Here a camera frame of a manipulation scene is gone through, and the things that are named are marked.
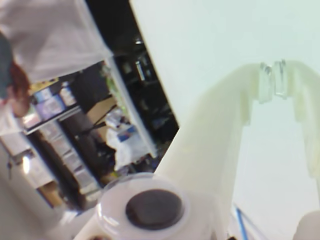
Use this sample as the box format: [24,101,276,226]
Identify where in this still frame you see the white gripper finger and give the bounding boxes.
[274,59,320,240]
[73,62,274,240]

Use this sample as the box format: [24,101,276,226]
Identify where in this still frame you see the googly eye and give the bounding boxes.
[96,173,191,239]

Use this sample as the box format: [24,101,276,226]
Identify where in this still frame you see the brown cardboard box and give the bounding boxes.
[84,96,118,126]

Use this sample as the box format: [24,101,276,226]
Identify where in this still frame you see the shelf with boxes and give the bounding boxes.
[22,79,106,203]

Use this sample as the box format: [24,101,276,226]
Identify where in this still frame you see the person in white shirt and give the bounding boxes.
[0,0,115,118]

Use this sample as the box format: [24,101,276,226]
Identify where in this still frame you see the blue cable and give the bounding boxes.
[233,203,252,240]

